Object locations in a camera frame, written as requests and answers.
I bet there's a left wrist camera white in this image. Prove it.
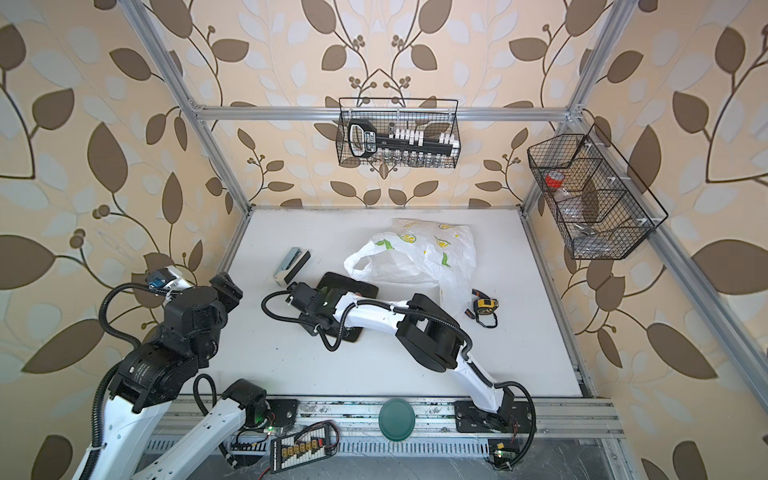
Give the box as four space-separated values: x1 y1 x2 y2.
146 266 193 296

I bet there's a red capped bottle in basket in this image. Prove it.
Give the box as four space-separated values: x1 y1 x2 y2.
544 170 565 193

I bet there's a black square tray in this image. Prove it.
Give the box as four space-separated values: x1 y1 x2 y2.
302 272 379 343

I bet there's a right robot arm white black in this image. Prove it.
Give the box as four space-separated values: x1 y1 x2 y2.
261 275 537 434

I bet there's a black charging board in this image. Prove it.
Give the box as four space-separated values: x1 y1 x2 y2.
270 434 336 474

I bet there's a black wire basket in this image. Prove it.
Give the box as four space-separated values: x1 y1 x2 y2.
527 125 668 260
335 96 462 169

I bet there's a small circuit board right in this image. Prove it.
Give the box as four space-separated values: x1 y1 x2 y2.
488 439 521 470

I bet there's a yellow black tape measure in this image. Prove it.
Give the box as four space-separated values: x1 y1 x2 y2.
465 289 499 329

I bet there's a right black wire basket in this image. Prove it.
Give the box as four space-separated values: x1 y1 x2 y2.
527 125 668 260

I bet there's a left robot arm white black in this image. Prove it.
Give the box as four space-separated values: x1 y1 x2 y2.
74 267 267 479

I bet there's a grey black stapler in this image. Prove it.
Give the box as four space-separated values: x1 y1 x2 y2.
273 247 311 287

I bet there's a back black wire basket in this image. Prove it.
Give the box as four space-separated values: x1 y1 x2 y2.
335 96 462 169

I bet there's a green round lid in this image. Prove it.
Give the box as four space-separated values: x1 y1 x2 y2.
378 398 416 442

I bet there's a white plastic bag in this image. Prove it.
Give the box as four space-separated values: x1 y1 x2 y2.
343 219 477 316

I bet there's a black tool in basket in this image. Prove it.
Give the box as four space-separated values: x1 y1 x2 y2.
346 120 461 158

